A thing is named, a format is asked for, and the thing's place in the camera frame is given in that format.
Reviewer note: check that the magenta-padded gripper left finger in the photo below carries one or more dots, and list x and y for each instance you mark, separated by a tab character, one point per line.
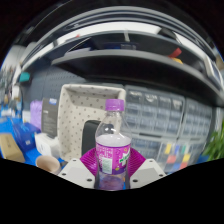
76	171

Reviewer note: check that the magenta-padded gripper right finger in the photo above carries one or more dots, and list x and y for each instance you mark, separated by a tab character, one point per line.
147	171

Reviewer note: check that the clear bottle with purple cap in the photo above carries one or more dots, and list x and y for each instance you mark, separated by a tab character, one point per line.
112	150

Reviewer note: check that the beige patterned mug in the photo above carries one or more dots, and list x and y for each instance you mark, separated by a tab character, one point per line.
48	164

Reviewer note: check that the white box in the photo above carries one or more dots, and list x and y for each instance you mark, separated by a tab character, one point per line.
46	145

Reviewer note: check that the white dotted tray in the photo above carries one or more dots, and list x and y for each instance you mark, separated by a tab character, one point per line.
71	116

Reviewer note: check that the dark grey box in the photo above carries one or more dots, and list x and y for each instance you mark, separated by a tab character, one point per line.
50	116

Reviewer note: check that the blue box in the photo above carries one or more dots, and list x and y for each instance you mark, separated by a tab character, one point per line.
25	135

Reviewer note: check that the purple plastic bag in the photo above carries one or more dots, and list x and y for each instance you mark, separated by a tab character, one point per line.
36	115

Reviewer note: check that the brown cardboard box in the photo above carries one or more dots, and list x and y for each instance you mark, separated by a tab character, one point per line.
10	148

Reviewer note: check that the green potted plant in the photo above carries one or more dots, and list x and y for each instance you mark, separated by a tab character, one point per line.
215	145

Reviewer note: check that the teal bin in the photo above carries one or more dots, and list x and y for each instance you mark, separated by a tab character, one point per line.
24	77

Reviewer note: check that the dark overhead shelf unit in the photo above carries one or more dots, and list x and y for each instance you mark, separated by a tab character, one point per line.
126	63

